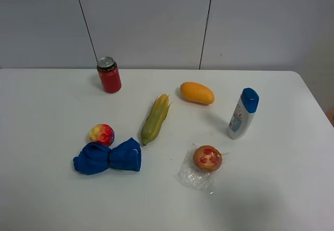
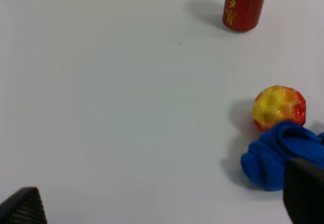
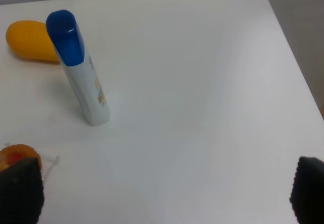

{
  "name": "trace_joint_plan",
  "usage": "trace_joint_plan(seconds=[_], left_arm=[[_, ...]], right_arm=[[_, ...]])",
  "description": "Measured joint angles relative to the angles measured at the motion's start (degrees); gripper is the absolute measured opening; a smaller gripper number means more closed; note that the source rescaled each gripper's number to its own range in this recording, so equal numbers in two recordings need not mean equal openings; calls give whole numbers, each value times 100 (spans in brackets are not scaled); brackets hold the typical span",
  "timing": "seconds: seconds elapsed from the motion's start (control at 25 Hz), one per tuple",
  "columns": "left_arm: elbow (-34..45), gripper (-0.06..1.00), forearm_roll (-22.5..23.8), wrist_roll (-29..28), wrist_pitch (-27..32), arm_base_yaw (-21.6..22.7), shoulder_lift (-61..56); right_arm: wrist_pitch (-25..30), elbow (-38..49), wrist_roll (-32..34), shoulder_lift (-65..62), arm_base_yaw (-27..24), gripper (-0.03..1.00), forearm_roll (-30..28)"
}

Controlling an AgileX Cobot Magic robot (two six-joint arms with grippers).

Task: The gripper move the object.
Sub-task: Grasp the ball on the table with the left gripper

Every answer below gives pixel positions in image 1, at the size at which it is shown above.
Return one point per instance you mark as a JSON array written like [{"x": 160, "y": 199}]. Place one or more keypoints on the red yellow peach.
[{"x": 103, "y": 134}]

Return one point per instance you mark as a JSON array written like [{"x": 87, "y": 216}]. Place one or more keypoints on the corn cob with husk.
[{"x": 155, "y": 119}]

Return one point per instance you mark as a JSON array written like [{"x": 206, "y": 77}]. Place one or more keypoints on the yellow mango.
[{"x": 196, "y": 92}]

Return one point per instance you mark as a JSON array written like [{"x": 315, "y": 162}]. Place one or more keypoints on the red soda can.
[{"x": 109, "y": 75}]

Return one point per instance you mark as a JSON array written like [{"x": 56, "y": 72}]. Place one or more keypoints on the fruit tart pastry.
[{"x": 207, "y": 158}]

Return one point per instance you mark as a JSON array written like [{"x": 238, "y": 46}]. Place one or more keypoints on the clear plastic wrapper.
[{"x": 192, "y": 177}]

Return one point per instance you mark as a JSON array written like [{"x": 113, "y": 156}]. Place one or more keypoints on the white blue shampoo bottle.
[{"x": 243, "y": 114}]

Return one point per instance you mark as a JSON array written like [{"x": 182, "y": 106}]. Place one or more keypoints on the blue folded cloth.
[{"x": 95, "y": 158}]

